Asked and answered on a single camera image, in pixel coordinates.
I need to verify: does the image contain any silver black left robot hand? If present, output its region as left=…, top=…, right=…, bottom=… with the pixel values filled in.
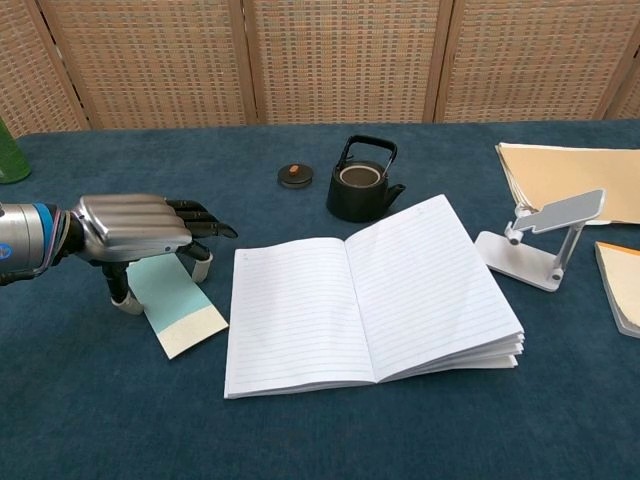
left=67, top=193, right=239, bottom=316

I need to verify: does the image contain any teal cream bookmark with tassel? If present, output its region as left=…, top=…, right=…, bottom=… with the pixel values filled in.
left=125, top=253, right=230, bottom=360

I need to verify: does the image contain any woven wooden folding screen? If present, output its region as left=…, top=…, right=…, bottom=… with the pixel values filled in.
left=0, top=0, right=640, bottom=140

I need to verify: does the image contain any black teapot lid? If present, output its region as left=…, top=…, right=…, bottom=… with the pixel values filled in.
left=277, top=163, right=315, bottom=190

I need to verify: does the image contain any dark blue tablecloth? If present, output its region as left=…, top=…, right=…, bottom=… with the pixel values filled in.
left=0, top=119, right=640, bottom=480

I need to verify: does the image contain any open lined white notebook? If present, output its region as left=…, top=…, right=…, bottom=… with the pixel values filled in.
left=223, top=193, right=526, bottom=400

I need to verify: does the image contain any black cast iron teapot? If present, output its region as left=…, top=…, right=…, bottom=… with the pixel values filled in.
left=326, top=134, right=407, bottom=224

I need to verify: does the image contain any white folding phone stand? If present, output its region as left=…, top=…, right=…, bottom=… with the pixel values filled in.
left=473, top=188, right=607, bottom=294

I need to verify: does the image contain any stack of beige folders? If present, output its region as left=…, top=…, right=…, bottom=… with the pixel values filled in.
left=494, top=142, right=640, bottom=226

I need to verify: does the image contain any cream notepad with orange binding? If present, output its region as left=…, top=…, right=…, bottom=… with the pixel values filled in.
left=594, top=240, right=640, bottom=340

